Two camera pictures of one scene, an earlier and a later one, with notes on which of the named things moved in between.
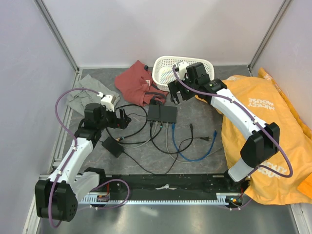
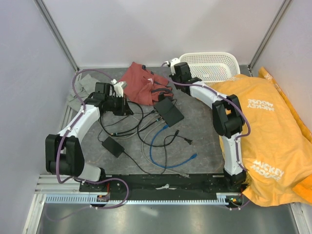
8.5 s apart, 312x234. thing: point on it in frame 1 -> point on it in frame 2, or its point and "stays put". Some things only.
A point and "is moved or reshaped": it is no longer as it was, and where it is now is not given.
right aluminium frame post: (282, 11) stays put
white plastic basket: (163, 71) -> (209, 67)
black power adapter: (113, 146) stays put
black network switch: (162, 113) is moved or reshaped
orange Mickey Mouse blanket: (286, 178) stays put
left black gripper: (121, 123) -> (122, 111)
